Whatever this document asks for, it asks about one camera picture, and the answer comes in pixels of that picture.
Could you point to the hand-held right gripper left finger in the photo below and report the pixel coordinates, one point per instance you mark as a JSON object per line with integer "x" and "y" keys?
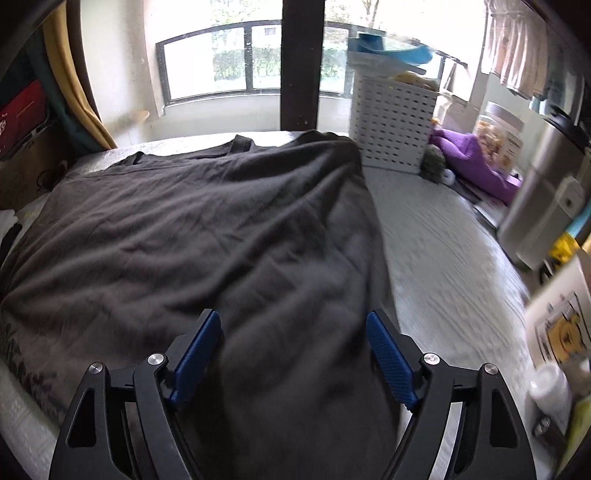
{"x": 196, "y": 357}

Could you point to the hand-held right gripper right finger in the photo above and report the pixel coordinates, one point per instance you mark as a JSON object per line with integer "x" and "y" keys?
{"x": 390, "y": 360}

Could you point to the dark grey t-shirt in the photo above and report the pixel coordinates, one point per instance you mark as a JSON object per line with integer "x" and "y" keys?
{"x": 207, "y": 240}

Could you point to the hanging pale clothes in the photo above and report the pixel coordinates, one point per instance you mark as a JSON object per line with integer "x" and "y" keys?
{"x": 517, "y": 46}

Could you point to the white textured bedspread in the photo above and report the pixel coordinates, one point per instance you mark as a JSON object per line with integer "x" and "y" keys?
{"x": 438, "y": 258}

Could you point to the small white bottle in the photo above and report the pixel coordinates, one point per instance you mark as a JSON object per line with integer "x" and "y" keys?
{"x": 549, "y": 392}

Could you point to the white carton with yellow cartoon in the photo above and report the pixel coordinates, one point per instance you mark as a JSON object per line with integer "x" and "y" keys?
{"x": 563, "y": 323}

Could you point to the grey plush toy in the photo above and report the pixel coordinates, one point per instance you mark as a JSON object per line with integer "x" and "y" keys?
{"x": 433, "y": 164}

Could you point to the stainless steel tumbler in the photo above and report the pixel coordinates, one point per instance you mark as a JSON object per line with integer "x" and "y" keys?
{"x": 535, "y": 203}

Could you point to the purple cloth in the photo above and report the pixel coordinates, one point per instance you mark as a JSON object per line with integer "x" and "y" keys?
{"x": 466, "y": 157}

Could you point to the black cloth strip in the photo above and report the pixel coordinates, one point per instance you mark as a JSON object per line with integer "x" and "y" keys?
{"x": 10, "y": 242}

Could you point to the white garment with dark trim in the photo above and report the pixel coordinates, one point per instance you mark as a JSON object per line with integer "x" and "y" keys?
{"x": 9, "y": 218}

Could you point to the white perforated plastic basket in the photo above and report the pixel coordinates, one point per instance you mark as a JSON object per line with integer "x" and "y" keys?
{"x": 392, "y": 124}

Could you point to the white plastic tag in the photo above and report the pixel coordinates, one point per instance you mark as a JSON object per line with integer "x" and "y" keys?
{"x": 570, "y": 201}

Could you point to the clear snack jar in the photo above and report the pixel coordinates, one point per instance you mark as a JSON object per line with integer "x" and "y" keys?
{"x": 501, "y": 138}

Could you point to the brown cardboard box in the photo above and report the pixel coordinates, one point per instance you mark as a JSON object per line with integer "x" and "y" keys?
{"x": 23, "y": 180}

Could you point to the teal curtain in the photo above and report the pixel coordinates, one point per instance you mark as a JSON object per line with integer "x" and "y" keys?
{"x": 60, "y": 110}

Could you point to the yellow curtain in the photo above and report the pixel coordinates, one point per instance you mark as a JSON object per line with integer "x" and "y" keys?
{"x": 76, "y": 83}

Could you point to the black balcony railing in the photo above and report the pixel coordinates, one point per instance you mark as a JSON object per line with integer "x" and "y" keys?
{"x": 249, "y": 60}

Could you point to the blue folded cloth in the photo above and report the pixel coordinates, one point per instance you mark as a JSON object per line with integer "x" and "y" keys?
{"x": 388, "y": 48}

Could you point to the dark window frame post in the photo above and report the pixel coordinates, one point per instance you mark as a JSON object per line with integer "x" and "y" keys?
{"x": 302, "y": 69}

